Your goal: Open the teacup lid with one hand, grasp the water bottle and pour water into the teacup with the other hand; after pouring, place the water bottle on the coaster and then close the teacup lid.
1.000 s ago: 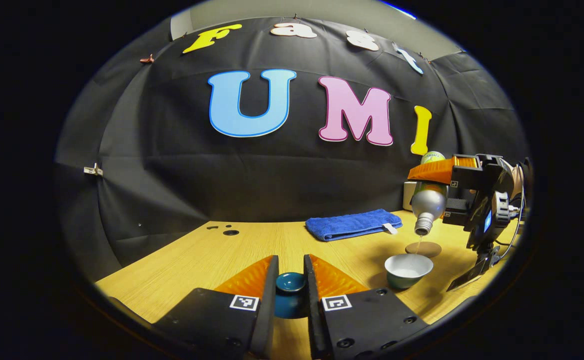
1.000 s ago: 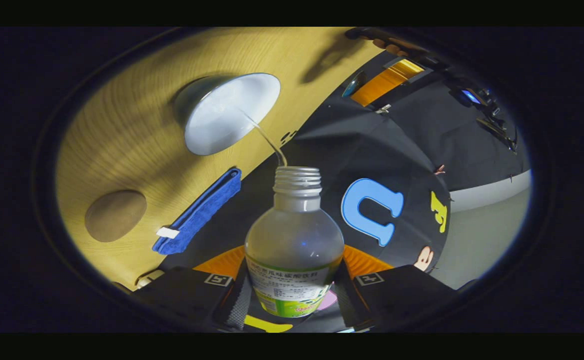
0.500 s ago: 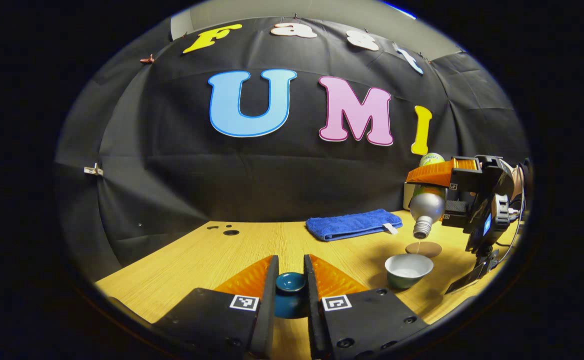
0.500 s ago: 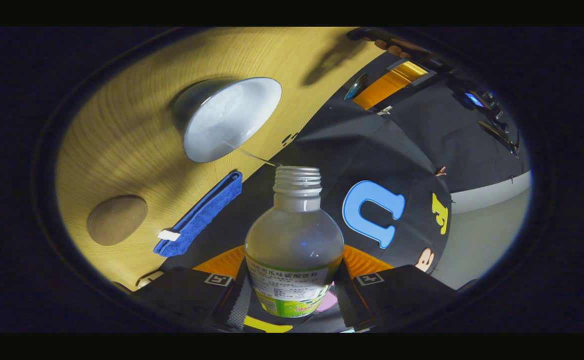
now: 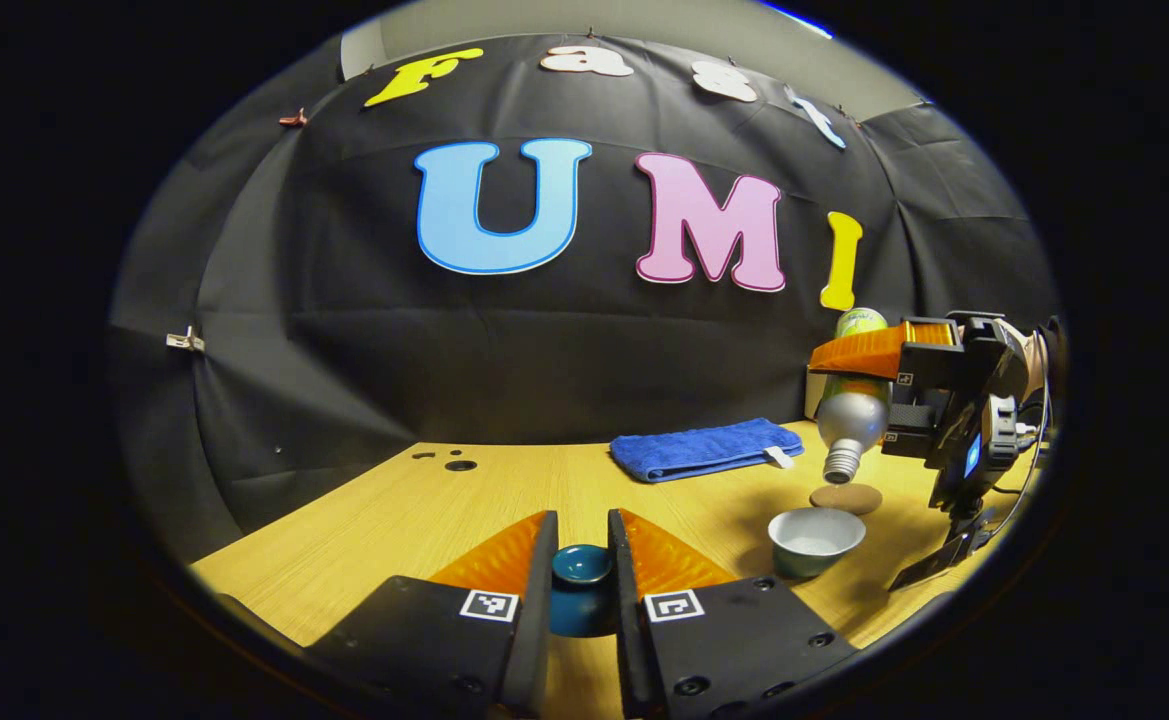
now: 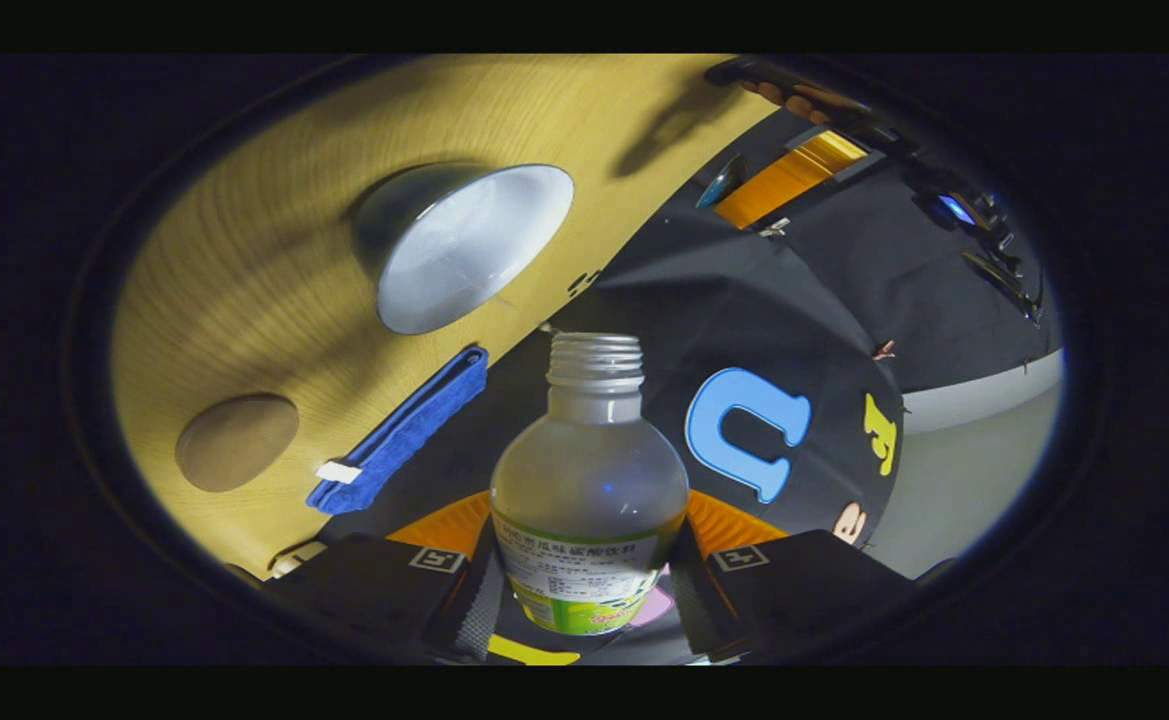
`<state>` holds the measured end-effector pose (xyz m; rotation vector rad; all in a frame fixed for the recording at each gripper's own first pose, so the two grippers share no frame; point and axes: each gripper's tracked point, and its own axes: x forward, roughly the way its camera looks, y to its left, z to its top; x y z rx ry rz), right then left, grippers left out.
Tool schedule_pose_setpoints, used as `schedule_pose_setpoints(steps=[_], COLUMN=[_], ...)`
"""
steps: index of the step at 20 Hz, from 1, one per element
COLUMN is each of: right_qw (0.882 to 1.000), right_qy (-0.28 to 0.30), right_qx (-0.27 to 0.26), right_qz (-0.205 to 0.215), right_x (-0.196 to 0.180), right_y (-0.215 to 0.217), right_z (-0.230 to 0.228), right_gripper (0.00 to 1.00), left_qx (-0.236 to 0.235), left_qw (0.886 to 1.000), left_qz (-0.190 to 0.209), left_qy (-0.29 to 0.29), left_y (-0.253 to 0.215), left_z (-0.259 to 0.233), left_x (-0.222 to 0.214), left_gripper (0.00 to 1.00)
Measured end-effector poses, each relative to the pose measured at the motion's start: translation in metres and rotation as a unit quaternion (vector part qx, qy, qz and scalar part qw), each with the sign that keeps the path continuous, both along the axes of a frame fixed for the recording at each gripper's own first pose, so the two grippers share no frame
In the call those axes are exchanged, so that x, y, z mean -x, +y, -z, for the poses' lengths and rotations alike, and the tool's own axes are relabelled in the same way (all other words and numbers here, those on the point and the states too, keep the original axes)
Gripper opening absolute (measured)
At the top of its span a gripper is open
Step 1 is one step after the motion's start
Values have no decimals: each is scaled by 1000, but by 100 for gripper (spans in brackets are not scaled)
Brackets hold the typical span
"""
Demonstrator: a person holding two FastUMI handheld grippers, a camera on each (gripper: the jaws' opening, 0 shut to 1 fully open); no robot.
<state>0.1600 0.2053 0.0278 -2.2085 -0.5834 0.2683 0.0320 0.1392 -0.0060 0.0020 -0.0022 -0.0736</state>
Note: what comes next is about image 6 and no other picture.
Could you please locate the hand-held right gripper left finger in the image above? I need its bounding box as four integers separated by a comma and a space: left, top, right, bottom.
264, 490, 505, 663

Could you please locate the silver water bottle green label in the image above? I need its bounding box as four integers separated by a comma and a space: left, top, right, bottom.
489, 332, 691, 637

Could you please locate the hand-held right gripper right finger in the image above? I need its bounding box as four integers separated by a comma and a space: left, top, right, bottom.
666, 488, 915, 663

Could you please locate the round brown coaster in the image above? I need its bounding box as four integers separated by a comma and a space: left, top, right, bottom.
175, 393, 300, 493

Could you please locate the teal teacup white inside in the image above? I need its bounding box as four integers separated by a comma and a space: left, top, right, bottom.
352, 163, 576, 336

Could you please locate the blue folded towel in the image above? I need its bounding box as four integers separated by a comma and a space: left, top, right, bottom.
306, 345, 490, 516

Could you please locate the black backdrop cloth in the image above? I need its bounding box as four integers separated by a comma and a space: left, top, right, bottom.
319, 95, 1065, 666

